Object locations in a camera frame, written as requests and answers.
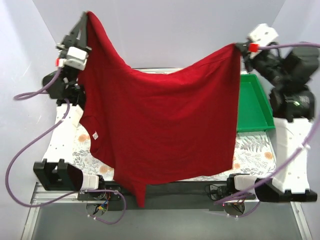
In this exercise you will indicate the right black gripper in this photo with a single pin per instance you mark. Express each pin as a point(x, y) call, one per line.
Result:
point(244, 50)

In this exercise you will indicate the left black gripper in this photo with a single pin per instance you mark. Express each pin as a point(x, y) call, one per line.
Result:
point(72, 41)

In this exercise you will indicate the red t shirt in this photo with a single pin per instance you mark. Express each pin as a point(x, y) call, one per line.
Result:
point(159, 128)

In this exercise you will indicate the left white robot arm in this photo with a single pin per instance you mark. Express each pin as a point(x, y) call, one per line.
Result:
point(56, 171)

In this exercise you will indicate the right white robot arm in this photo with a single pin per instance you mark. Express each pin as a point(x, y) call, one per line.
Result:
point(293, 110)

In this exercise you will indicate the green plastic tray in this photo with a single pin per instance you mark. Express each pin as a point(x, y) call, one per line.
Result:
point(254, 110)

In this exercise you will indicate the floral patterned table mat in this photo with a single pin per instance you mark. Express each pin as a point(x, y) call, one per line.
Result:
point(253, 154)

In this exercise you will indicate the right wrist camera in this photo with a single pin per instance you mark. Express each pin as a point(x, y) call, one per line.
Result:
point(261, 36)

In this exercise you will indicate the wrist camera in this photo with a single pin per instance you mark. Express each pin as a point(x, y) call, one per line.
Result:
point(261, 36)
point(72, 57)

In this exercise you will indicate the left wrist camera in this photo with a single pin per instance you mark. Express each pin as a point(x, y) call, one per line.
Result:
point(72, 57)

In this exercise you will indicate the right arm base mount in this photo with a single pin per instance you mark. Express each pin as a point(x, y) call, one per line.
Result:
point(225, 195)

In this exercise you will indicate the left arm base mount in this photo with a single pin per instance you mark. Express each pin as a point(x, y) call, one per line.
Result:
point(99, 203)

